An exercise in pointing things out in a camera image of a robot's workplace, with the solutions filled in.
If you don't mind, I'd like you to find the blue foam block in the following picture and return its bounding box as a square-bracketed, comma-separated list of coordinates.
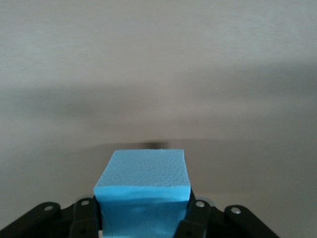
[93, 149, 193, 238]

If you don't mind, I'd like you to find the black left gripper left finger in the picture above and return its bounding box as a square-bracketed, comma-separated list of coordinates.
[0, 197, 102, 238]

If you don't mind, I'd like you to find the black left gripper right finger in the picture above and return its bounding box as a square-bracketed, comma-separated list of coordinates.
[172, 195, 279, 238]

